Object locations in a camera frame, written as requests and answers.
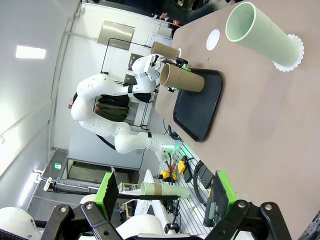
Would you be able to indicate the yellow emergency stop button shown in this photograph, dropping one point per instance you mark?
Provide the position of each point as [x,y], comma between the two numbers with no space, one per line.
[182,167]
[168,175]

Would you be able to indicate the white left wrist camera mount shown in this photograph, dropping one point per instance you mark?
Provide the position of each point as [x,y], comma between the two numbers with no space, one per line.
[151,65]

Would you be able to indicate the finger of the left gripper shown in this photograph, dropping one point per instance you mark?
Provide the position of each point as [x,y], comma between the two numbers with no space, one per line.
[174,89]
[186,68]

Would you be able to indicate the white scalloped paper coaster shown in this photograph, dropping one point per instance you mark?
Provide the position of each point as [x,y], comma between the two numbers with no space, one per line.
[213,40]
[301,53]
[180,53]

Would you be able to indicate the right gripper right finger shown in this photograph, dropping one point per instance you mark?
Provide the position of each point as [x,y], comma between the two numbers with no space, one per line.
[223,195]

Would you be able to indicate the rectangular ceiling light panel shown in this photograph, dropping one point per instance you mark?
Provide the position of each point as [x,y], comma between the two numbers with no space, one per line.
[31,52]

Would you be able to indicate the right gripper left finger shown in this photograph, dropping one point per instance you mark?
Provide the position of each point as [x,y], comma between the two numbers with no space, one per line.
[110,195]

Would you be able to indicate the black hanging bag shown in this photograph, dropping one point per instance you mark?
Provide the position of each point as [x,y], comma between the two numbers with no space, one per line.
[142,97]

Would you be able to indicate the person in black cardigan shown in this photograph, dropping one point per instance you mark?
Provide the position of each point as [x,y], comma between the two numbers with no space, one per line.
[197,11]

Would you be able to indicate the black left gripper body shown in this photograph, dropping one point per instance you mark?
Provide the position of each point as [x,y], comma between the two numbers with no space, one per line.
[181,61]

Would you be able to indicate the white slotted base plate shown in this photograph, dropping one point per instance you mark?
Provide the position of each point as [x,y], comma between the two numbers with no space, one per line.
[190,212]

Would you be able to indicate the green exit sign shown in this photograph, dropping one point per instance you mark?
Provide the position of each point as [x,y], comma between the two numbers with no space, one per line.
[58,166]

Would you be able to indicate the black power adapter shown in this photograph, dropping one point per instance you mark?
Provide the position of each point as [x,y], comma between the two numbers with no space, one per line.
[206,177]

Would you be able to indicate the large metal wall plate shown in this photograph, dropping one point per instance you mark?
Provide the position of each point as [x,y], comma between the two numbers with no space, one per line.
[116,33]

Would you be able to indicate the hanging dark jackets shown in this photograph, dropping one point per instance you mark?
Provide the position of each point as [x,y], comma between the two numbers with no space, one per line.
[112,110]

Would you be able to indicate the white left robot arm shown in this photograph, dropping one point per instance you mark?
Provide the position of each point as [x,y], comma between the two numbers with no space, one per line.
[92,85]

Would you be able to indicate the black plastic serving tray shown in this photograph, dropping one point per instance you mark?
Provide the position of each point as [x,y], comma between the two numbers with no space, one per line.
[197,117]

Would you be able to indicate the small boom-mounted camera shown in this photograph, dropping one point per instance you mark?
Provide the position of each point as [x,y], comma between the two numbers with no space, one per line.
[49,183]

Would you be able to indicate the tall beige cup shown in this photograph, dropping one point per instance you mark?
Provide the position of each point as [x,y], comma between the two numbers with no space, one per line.
[185,80]
[165,50]
[157,190]

